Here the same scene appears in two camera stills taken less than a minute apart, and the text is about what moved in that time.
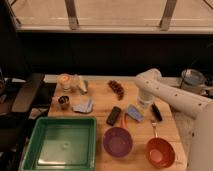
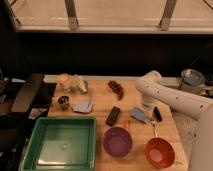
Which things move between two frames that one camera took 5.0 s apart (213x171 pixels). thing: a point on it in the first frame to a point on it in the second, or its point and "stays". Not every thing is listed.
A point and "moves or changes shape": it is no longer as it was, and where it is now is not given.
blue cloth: x=134 y=113 moves or changes shape
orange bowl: x=160 y=153 stays
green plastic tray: x=62 y=143 stays
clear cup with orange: x=64 y=81 stays
